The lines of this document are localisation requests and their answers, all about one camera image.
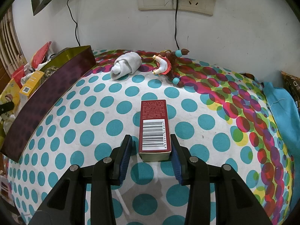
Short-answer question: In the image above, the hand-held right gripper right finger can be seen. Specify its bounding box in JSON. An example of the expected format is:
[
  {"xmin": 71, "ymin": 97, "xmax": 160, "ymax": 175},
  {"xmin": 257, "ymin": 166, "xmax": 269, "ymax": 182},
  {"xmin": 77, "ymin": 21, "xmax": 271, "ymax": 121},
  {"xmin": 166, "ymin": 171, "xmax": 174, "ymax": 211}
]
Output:
[{"xmin": 170, "ymin": 134, "xmax": 273, "ymax": 225}]

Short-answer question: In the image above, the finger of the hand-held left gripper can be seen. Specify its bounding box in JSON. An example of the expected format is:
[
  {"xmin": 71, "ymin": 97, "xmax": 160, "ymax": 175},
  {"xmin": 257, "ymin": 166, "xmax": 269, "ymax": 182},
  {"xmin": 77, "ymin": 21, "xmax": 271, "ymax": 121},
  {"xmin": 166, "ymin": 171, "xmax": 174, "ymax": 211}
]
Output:
[{"xmin": 0, "ymin": 101, "xmax": 14, "ymax": 114}]

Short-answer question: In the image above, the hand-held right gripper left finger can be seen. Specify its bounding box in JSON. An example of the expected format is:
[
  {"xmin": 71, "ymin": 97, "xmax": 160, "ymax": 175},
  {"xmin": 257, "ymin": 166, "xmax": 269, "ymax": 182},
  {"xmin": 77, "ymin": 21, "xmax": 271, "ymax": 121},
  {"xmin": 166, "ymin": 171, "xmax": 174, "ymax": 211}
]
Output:
[{"xmin": 28, "ymin": 135, "xmax": 133, "ymax": 225}]

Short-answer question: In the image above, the yellow box with printed text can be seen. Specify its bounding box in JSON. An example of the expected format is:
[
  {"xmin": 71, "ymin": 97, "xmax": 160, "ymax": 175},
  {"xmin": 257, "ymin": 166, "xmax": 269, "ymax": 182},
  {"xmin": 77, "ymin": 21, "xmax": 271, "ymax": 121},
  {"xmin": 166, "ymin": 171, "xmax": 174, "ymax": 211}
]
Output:
[{"xmin": 0, "ymin": 78, "xmax": 23, "ymax": 113}]

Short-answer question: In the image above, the yellow medicine box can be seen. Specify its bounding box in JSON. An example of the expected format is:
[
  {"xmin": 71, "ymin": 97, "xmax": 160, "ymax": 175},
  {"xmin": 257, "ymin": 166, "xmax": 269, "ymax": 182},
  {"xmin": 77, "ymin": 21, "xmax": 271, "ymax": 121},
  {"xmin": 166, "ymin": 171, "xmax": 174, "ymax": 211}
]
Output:
[{"xmin": 19, "ymin": 71, "xmax": 45, "ymax": 100}]

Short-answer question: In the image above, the gold storage box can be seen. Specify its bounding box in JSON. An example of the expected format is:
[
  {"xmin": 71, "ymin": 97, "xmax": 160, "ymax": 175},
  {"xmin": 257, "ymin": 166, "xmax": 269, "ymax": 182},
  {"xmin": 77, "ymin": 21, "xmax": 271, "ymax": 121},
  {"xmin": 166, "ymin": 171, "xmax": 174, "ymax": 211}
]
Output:
[{"xmin": 0, "ymin": 45, "xmax": 97, "ymax": 163}]

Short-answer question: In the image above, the red box with barcode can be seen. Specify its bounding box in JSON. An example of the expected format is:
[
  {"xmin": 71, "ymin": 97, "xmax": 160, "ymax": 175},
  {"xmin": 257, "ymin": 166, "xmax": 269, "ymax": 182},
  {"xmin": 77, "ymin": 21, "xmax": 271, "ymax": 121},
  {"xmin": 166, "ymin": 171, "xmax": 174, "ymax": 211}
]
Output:
[{"xmin": 138, "ymin": 100, "xmax": 173, "ymax": 163}]

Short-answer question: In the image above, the camouflage sock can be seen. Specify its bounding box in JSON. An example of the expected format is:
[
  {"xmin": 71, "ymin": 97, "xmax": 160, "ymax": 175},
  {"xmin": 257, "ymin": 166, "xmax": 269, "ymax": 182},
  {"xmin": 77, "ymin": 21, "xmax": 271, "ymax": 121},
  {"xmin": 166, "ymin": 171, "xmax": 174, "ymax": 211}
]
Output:
[{"xmin": 43, "ymin": 66, "xmax": 59, "ymax": 79}]

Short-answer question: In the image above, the white crumpled cloth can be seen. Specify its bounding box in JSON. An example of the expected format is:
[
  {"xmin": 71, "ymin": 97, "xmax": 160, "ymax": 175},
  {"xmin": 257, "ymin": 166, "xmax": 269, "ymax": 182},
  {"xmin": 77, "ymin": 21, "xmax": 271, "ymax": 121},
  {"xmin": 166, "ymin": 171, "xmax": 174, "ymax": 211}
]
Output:
[{"xmin": 21, "ymin": 72, "xmax": 36, "ymax": 85}]

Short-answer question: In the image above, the polka dot blanket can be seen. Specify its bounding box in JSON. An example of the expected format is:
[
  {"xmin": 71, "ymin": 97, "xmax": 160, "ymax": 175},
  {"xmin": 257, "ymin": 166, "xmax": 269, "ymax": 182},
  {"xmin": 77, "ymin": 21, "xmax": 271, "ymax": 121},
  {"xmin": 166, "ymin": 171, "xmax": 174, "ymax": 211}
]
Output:
[{"xmin": 5, "ymin": 49, "xmax": 296, "ymax": 225}]

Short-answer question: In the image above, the red packet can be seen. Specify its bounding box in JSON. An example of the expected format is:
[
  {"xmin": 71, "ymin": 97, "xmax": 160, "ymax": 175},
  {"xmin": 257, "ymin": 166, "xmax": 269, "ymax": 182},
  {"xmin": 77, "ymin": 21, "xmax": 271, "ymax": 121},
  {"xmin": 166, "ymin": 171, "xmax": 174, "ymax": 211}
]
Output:
[{"xmin": 30, "ymin": 41, "xmax": 52, "ymax": 68}]

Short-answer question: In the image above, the white rolled sock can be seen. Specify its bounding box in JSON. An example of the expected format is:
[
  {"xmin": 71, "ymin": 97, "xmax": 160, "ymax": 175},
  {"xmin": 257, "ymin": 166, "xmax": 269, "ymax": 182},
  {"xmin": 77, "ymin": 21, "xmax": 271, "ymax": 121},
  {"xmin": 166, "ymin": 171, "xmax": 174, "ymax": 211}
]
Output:
[{"xmin": 110, "ymin": 52, "xmax": 143, "ymax": 80}]

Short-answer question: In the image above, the small doll figurine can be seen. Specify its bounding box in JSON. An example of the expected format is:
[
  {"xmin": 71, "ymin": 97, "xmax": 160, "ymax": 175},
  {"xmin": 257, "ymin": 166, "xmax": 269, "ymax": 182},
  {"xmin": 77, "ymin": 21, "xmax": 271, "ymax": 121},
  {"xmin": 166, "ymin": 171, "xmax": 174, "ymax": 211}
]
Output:
[{"xmin": 152, "ymin": 48, "xmax": 190, "ymax": 88}]

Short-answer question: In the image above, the blue cloth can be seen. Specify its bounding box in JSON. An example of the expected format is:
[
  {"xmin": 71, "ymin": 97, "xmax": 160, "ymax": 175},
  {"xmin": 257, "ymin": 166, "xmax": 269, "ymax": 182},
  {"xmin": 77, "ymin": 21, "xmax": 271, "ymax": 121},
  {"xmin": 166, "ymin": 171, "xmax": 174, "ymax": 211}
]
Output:
[{"xmin": 261, "ymin": 81, "xmax": 300, "ymax": 176}]

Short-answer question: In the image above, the brown snack packet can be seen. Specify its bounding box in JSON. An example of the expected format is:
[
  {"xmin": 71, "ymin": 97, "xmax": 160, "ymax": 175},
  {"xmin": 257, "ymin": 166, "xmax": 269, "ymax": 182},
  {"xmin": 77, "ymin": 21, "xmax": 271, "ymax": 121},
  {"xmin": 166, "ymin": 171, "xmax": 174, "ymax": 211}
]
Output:
[{"xmin": 281, "ymin": 71, "xmax": 300, "ymax": 99}]

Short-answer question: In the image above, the wooden slatted frame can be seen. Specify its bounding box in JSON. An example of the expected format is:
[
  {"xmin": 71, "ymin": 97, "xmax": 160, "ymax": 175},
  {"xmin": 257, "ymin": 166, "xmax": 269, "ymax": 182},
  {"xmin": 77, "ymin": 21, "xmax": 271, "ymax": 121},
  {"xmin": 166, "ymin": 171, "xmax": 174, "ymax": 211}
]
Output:
[{"xmin": 0, "ymin": 7, "xmax": 27, "ymax": 80}]

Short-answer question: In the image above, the thin grey cable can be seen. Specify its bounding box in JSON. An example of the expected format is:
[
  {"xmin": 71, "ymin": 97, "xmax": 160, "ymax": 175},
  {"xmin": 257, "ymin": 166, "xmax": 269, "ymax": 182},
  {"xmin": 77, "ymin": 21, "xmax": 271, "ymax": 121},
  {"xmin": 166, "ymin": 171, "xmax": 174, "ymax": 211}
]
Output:
[{"xmin": 67, "ymin": 0, "xmax": 82, "ymax": 47}]

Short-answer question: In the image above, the black charger cable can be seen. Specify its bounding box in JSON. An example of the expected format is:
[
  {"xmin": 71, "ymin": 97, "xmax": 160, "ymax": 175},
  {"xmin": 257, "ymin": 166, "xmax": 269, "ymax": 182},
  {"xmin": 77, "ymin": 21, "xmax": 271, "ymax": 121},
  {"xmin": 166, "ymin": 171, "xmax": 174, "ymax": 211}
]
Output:
[{"xmin": 174, "ymin": 0, "xmax": 180, "ymax": 52}]

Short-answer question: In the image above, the beige wall socket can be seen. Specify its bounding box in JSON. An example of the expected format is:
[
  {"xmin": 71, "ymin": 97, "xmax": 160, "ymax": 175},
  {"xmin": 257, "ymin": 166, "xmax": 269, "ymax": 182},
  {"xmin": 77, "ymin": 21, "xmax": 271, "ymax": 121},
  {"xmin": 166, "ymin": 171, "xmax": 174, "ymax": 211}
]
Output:
[{"xmin": 173, "ymin": 0, "xmax": 215, "ymax": 16}]

